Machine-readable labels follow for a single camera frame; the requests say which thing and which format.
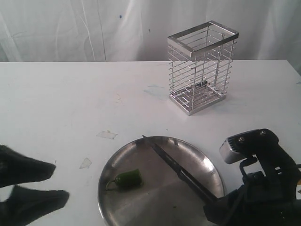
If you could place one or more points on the black handled knife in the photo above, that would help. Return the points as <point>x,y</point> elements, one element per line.
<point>200,190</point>

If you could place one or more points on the round steel plate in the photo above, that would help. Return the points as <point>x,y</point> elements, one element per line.
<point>162,200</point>

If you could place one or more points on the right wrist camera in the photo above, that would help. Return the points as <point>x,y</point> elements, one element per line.
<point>245,145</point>

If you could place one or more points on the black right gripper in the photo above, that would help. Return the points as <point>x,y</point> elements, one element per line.
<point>267,196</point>

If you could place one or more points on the silver wire utensil holder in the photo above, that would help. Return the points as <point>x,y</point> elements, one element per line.
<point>200,61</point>

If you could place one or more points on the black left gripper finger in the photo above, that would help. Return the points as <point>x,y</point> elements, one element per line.
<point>16,168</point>
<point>25,205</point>

